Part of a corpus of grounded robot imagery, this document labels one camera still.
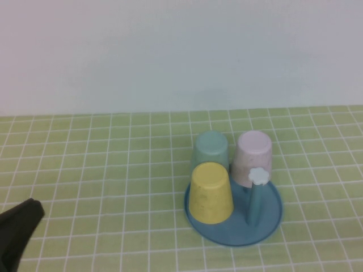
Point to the pale pink plastic cup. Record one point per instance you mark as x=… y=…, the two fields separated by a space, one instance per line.
x=252 y=153

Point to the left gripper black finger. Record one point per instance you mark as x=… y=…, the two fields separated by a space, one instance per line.
x=17 y=218
x=20 y=243

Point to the yellow plastic cup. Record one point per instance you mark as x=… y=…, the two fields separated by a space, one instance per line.
x=210 y=198

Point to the teal plastic cup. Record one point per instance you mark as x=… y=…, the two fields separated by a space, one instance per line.
x=211 y=147

